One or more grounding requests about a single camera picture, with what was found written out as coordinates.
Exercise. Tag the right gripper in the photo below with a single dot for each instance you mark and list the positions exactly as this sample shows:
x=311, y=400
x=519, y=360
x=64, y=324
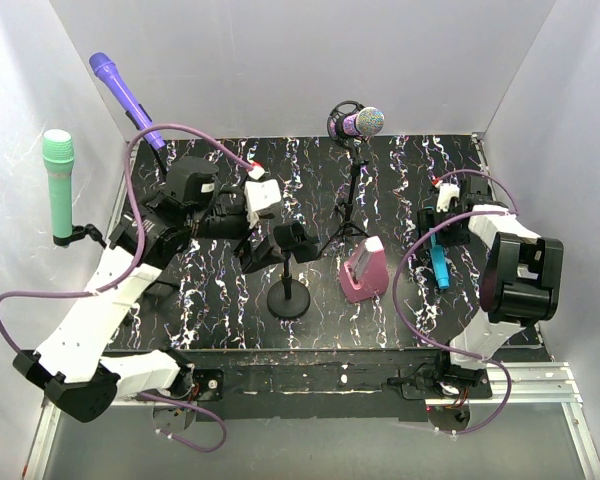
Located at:
x=428, y=218

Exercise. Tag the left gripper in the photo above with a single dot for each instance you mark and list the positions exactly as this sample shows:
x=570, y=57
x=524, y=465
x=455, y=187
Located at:
x=272, y=255

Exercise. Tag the blue microphone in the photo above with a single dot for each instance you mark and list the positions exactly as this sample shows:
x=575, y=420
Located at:
x=439, y=263

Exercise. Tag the black round-base desk stand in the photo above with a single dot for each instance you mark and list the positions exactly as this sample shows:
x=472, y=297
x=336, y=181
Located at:
x=289, y=298

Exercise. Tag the glitter purple microphone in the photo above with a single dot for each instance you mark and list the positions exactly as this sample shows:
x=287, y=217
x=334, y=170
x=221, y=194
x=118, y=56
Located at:
x=362, y=122

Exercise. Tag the black tripod shock-mount stand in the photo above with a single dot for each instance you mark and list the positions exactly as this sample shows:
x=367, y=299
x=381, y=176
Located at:
x=345, y=204

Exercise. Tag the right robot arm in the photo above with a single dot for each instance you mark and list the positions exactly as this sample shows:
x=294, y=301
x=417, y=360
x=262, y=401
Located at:
x=519, y=286

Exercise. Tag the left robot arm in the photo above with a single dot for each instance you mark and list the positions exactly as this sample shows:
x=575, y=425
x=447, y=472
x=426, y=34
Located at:
x=70, y=366

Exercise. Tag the pink phone dock stand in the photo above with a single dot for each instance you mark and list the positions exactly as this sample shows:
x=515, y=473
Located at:
x=365, y=273

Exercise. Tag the green microphone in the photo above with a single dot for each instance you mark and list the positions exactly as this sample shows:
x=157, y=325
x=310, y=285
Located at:
x=59, y=157

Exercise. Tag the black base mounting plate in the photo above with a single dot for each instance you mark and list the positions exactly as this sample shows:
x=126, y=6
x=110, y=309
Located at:
x=310, y=383

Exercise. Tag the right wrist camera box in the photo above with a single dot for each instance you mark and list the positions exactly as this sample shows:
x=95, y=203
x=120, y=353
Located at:
x=448, y=193

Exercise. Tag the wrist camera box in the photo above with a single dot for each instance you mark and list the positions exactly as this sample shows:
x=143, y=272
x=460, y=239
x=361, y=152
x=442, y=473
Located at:
x=448, y=193
x=263, y=200

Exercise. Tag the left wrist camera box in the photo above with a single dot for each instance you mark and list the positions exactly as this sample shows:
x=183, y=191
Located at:
x=263, y=200

